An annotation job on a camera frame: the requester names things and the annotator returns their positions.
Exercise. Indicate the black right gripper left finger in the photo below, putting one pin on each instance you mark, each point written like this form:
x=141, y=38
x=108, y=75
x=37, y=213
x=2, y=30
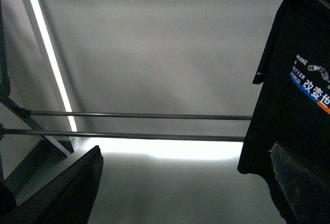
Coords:
x=68, y=198

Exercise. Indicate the upper metal rack rod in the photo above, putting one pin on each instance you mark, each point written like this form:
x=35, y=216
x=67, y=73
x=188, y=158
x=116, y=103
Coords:
x=142, y=116

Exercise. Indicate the black printed t-shirt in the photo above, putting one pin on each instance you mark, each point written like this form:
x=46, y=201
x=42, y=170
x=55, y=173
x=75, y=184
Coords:
x=293, y=105

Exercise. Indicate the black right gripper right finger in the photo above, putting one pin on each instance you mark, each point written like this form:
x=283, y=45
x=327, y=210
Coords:
x=304, y=184

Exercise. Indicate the bright ceiling light strip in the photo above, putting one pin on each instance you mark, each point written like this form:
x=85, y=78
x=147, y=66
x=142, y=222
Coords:
x=46, y=41

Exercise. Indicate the metal rack rod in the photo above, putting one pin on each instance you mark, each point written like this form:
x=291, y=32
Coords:
x=123, y=135
x=142, y=116

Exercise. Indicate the lower metal rack rod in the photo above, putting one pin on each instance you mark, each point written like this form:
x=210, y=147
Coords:
x=123, y=135

